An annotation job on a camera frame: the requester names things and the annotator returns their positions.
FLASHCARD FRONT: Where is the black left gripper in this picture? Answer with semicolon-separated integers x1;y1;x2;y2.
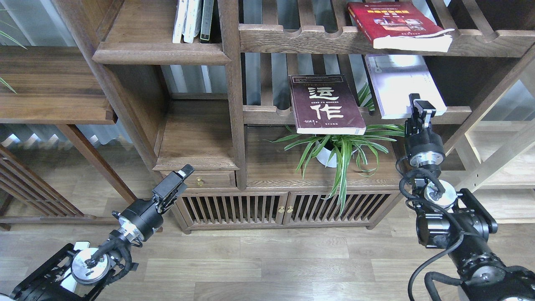
112;164;195;242

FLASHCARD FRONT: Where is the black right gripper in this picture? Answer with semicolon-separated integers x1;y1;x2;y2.
405;93;445;169

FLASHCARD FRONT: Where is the white lavender book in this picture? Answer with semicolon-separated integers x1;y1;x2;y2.
364;55;447;120

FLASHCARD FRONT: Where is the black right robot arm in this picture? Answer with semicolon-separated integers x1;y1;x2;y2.
399;93;535;301

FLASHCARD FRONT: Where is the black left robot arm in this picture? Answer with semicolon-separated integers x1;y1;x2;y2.
1;164;194;301

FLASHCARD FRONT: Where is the small wooden drawer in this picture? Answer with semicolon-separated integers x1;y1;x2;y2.
185;170;236;189

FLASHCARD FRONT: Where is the left slatted cabinet door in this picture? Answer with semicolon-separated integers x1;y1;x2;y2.
176;192;288;230

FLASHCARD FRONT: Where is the slatted cabinet door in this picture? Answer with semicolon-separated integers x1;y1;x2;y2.
282;190;400;230
176;192;288;230

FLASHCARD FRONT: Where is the red book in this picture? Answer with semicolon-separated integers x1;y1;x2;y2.
346;2;453;53

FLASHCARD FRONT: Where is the dark maroon book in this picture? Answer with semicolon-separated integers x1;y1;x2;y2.
288;74;366;135

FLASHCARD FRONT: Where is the green spider plant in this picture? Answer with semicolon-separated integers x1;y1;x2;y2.
267;84;414;216

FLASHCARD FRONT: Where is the light wooden rack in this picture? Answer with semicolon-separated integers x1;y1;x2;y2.
441;63;535;224

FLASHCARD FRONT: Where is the white plant pot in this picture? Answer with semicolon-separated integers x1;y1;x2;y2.
316;142;346;168

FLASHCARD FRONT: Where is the dark wooden bookshelf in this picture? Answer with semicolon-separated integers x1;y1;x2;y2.
52;0;535;235

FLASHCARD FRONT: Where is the right slatted cabinet door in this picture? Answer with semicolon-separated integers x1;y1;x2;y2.
282;190;400;230

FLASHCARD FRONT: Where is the white book middle upright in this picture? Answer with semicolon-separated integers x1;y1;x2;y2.
182;0;203;43

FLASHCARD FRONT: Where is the white metal base bar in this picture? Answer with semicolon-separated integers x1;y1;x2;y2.
61;241;90;293

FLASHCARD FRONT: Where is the dark green upright book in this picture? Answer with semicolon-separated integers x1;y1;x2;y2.
199;0;215;43

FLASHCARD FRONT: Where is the dark slatted wooden bench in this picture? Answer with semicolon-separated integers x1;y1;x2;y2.
0;146;99;224

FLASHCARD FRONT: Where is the dark wooden side table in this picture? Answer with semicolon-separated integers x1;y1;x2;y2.
0;46;163;233

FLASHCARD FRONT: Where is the green plant leaves left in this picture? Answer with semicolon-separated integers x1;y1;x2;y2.
0;8;28;94

